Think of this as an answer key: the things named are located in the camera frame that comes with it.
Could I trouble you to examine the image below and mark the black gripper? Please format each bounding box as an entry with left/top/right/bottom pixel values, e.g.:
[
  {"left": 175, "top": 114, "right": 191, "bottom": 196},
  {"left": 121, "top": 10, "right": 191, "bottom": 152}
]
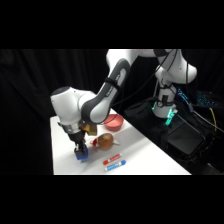
[{"left": 67, "top": 130, "right": 89, "bottom": 156}]

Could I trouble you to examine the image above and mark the blue cube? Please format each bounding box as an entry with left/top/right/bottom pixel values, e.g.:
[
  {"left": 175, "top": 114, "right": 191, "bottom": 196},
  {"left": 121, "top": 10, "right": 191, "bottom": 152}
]
[{"left": 74, "top": 145, "right": 90, "bottom": 162}]

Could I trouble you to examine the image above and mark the pink bowl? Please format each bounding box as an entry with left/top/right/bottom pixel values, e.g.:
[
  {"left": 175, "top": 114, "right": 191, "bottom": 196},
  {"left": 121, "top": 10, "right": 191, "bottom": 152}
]
[{"left": 103, "top": 113, "right": 125, "bottom": 132}]

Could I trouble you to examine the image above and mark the bread in plastic bag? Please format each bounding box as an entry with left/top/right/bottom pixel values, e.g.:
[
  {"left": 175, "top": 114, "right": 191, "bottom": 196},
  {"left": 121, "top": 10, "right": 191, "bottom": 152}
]
[{"left": 90, "top": 132, "right": 121, "bottom": 150}]

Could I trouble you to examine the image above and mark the red marker pen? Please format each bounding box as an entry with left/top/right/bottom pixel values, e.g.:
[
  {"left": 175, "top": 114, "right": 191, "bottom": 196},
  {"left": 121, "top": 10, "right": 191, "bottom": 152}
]
[{"left": 102, "top": 152, "right": 124, "bottom": 166}]

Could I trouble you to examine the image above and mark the blue marker pen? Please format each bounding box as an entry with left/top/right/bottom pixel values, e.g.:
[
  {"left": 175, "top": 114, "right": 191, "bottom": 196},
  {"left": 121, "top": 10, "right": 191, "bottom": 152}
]
[{"left": 104, "top": 159, "right": 127, "bottom": 173}]

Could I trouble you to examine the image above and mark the black curtain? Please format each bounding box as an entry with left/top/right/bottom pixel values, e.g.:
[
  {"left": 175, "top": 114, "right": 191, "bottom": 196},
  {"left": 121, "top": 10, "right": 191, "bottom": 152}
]
[{"left": 0, "top": 49, "right": 224, "bottom": 176}]

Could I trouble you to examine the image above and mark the black robot stand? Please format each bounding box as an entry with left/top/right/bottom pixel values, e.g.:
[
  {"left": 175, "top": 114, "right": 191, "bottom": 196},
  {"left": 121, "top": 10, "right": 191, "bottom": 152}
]
[{"left": 124, "top": 97, "right": 208, "bottom": 164}]

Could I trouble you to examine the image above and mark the teal lit electronics box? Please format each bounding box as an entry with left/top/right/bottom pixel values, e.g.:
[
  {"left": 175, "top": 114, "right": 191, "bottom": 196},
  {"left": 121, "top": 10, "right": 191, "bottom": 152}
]
[{"left": 194, "top": 91, "right": 220, "bottom": 108}]

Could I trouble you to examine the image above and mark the wrist camera with brown mount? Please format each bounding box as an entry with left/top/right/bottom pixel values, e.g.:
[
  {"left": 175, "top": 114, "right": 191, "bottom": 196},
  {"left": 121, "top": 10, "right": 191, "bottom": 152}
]
[{"left": 80, "top": 122, "right": 98, "bottom": 137}]

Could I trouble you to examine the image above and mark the blue cable connector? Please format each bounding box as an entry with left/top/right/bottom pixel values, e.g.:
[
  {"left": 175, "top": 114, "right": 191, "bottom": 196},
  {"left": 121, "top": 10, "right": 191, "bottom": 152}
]
[{"left": 176, "top": 87, "right": 193, "bottom": 108}]

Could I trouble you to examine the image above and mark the yellow cable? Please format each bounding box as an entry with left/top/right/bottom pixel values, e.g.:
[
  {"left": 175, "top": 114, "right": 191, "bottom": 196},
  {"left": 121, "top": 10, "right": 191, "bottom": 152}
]
[{"left": 207, "top": 106, "right": 218, "bottom": 133}]

